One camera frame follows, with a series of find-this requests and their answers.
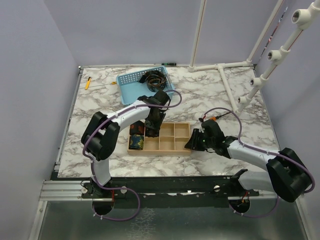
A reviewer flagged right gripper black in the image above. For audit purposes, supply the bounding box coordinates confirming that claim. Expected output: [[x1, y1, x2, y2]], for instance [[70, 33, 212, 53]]
[[185, 128, 215, 151]]

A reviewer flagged brown blue floral tie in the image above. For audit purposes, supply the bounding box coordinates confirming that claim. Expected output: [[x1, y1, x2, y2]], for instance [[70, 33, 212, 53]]
[[144, 120, 162, 138]]

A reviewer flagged wooden compartment tray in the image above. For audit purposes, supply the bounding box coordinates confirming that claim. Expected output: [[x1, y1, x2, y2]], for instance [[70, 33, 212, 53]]
[[127, 122, 191, 156]]

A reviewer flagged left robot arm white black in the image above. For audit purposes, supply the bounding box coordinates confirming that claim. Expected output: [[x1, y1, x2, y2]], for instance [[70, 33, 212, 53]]
[[81, 90, 173, 198]]

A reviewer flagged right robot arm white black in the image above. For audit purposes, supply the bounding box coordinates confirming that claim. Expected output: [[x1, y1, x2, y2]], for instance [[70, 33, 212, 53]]
[[184, 120, 313, 203]]

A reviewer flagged rolled dark red-leaf tie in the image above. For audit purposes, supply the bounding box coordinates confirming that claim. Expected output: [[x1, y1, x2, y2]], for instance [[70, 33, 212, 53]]
[[129, 120, 145, 136]]

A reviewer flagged rolled black orange tie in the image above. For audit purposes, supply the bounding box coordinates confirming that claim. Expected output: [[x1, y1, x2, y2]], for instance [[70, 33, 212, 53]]
[[138, 70, 167, 92]]

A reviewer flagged rolled blue yellow-leaf tie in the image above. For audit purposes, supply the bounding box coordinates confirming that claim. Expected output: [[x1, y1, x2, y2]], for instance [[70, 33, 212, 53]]
[[128, 134, 144, 150]]

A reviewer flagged blue perforated plastic basket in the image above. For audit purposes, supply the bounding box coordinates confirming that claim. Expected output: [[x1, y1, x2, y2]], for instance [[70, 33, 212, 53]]
[[116, 66, 175, 106]]

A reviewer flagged green black marker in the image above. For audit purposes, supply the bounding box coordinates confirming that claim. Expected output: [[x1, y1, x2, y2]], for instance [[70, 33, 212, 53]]
[[161, 62, 177, 66]]

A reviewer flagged small yellow utility knife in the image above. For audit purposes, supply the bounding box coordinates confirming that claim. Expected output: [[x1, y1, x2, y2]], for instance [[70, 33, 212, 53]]
[[84, 77, 92, 90]]

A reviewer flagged white PVC pipe rack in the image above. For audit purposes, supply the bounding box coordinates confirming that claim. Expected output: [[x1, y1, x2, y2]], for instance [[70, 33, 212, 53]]
[[235, 0, 320, 115]]

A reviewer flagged orange handle screwdriver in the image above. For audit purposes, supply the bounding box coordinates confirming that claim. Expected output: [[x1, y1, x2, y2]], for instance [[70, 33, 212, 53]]
[[210, 112, 230, 121]]

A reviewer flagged black mounting rail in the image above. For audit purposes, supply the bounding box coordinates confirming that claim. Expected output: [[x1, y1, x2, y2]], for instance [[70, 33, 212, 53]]
[[81, 175, 259, 209]]

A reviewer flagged white PVC pipe frame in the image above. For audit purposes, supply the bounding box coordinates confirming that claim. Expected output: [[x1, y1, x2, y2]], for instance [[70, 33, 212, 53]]
[[188, 0, 285, 113]]

